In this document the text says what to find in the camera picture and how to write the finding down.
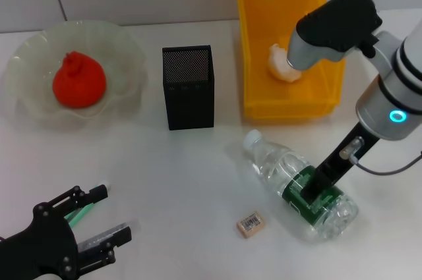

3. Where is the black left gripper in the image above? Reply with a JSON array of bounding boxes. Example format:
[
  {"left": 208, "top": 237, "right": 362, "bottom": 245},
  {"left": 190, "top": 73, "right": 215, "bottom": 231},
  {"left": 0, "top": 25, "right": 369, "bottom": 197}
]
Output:
[{"left": 0, "top": 184, "right": 133, "bottom": 280}]

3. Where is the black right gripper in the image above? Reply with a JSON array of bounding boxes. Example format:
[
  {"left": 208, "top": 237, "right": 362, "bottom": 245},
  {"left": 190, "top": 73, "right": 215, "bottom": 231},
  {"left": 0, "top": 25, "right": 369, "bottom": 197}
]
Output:
[{"left": 301, "top": 122, "right": 380, "bottom": 202}]

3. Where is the mint green utility knife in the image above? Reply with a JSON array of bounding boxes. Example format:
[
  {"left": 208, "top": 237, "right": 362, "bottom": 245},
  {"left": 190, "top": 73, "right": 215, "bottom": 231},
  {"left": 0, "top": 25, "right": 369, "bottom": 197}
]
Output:
[{"left": 64, "top": 179, "right": 111, "bottom": 229}]

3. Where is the clear water bottle green label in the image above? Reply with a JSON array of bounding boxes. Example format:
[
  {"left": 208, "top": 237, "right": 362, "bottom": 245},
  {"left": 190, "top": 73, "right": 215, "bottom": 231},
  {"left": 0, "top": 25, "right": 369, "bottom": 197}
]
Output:
[{"left": 243, "top": 129, "right": 359, "bottom": 241}]

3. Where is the white paper ball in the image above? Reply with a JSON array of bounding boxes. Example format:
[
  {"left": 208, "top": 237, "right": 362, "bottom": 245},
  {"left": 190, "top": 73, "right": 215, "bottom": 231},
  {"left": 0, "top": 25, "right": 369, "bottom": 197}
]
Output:
[{"left": 266, "top": 43, "right": 303, "bottom": 84}]

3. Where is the red-orange knitted orange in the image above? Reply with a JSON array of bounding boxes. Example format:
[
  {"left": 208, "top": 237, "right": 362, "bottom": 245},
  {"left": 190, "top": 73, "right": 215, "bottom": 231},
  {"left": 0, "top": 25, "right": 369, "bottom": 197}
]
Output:
[{"left": 52, "top": 51, "right": 107, "bottom": 109}]

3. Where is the beige eraser with barcode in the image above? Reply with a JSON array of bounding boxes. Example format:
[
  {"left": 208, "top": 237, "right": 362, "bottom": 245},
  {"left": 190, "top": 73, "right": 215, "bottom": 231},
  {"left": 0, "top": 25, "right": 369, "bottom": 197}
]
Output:
[{"left": 235, "top": 212, "right": 266, "bottom": 238}]

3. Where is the black mesh pen holder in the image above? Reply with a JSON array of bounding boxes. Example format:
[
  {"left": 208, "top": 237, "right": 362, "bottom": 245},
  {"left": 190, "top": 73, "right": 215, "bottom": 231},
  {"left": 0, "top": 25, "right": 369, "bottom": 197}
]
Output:
[{"left": 161, "top": 44, "right": 215, "bottom": 131}]

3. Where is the pale green glass fruit plate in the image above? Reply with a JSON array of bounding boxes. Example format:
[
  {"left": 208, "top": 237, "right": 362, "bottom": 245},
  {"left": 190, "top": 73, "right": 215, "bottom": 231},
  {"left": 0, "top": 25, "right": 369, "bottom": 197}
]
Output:
[{"left": 5, "top": 19, "right": 148, "bottom": 121}]

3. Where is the yellow plastic bin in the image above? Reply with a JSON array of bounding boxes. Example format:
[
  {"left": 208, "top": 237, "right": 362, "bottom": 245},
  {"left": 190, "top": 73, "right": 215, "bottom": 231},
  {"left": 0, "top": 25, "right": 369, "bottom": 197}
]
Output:
[{"left": 235, "top": 0, "right": 347, "bottom": 119}]

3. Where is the right gripper cable with plug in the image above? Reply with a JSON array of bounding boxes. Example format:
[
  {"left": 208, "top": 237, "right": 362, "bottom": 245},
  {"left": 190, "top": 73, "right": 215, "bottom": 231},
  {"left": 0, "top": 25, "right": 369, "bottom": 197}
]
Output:
[{"left": 339, "top": 136, "right": 422, "bottom": 175}]

